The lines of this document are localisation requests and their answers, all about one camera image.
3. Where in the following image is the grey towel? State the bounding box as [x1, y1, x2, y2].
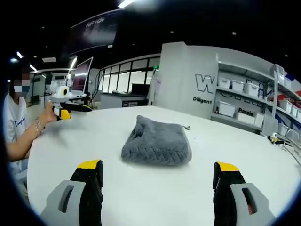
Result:
[121, 114, 191, 166]

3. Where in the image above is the grey metal shelf unit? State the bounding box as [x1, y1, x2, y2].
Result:
[210, 53, 301, 139]

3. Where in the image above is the beaded bracelet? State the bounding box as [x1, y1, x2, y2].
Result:
[34, 117, 45, 135]

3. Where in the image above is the large dark hanging screen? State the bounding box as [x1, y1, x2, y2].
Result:
[63, 9, 123, 57]

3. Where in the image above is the grey printed partition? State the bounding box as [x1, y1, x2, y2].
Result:
[153, 41, 220, 120]

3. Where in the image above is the row of white storage boxes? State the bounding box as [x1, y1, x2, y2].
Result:
[215, 64, 301, 137]

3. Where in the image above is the person's left hand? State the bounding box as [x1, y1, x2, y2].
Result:
[44, 100, 59, 124]

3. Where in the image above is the small white yellow gripper device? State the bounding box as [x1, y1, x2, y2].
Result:
[269, 132, 281, 145]

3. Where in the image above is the desktop monitor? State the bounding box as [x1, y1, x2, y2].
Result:
[71, 56, 94, 94]

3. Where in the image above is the person's white shirt torso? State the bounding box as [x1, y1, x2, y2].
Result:
[3, 93, 36, 163]

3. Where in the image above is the grey cable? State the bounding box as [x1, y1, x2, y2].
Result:
[278, 137, 301, 163]

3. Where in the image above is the dark service counter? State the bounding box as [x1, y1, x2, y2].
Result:
[100, 90, 151, 110]

